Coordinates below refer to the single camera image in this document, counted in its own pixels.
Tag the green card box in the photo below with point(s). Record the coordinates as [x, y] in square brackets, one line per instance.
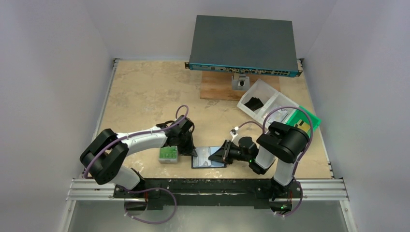
[168, 155]

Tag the gold card black stripe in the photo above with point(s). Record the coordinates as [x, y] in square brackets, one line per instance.
[303, 126]

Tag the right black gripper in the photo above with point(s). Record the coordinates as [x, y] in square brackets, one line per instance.
[228, 152]

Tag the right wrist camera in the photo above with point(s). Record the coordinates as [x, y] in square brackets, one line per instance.
[235, 134]

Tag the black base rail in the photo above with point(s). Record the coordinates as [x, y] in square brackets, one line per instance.
[256, 193]

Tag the green plastic bin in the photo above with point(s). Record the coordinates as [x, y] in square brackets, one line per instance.
[296, 115]

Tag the blue network switch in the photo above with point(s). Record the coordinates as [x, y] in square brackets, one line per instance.
[243, 45]

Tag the white blue card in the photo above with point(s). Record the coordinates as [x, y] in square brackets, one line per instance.
[278, 116]

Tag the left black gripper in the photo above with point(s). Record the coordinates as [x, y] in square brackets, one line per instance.
[188, 144]

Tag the black card in bin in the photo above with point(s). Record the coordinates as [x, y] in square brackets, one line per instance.
[254, 104]

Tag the wooden board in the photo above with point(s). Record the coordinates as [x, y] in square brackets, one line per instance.
[218, 85]

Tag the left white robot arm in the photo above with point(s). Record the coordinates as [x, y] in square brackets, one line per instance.
[103, 158]

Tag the blue card holder wallet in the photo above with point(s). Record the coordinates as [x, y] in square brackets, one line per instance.
[211, 150]

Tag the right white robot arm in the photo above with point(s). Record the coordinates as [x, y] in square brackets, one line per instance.
[282, 143]

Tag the white patterned card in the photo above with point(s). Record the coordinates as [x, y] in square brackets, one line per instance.
[202, 161]

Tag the grey metal stand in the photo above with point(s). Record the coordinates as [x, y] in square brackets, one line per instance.
[240, 82]

